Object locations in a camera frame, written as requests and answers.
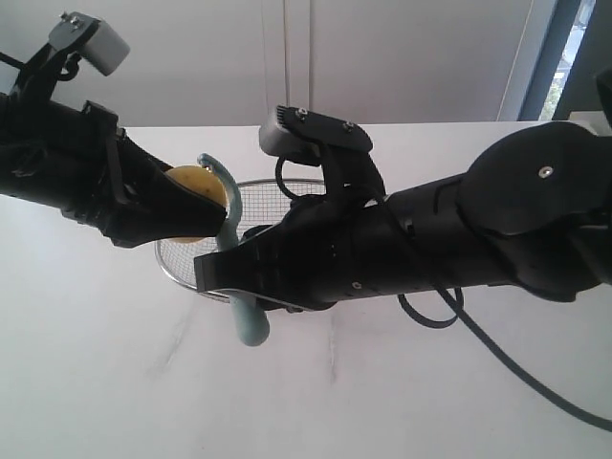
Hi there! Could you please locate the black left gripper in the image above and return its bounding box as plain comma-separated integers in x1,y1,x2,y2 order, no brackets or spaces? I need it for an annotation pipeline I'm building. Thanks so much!
0,99,228,249

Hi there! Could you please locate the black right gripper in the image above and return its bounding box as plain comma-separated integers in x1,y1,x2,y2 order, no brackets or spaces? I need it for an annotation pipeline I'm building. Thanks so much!
193,191,459,311

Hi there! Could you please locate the yellow lemon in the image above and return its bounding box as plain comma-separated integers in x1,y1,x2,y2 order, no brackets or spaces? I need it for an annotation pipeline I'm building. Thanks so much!
164,165,228,244

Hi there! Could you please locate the teal vegetable peeler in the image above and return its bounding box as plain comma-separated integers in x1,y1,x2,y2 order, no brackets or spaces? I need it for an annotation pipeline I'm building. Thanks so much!
197,153,270,347

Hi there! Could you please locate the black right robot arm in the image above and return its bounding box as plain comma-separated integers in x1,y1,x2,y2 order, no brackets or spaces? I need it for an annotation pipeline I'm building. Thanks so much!
194,106,611,311

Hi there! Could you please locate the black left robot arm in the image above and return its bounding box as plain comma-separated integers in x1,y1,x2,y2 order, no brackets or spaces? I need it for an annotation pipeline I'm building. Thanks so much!
1,44,226,249

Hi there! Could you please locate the metal wire mesh basket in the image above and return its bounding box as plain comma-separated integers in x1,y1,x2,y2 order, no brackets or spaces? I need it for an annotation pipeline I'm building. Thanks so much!
155,179,333,312

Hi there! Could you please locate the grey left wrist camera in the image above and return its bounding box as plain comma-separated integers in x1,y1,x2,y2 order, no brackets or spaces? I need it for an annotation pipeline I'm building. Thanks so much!
48,11,130,77

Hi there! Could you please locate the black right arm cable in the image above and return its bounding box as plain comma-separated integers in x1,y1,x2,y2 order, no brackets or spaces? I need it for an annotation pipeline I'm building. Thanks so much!
273,152,612,431

